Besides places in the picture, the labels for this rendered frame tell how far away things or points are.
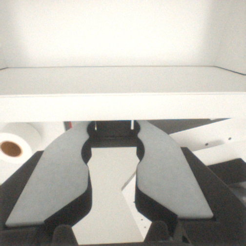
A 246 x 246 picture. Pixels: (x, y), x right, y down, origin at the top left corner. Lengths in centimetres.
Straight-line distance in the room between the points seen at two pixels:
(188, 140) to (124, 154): 105
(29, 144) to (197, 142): 33
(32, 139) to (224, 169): 41
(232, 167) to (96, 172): 126
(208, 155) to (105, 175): 125
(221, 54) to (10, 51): 22
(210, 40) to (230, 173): 30
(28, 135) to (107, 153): 109
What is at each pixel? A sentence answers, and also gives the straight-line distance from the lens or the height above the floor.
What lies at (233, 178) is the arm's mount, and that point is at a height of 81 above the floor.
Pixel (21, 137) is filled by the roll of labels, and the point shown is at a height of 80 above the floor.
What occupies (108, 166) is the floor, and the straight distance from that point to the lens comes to 146.
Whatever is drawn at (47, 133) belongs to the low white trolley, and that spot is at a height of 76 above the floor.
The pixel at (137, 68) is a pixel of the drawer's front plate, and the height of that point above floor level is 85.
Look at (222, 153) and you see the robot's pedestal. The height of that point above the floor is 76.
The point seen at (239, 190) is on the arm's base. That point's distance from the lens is 41.
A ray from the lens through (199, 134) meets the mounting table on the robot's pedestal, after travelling 35.
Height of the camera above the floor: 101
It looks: 60 degrees down
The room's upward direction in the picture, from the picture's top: 175 degrees clockwise
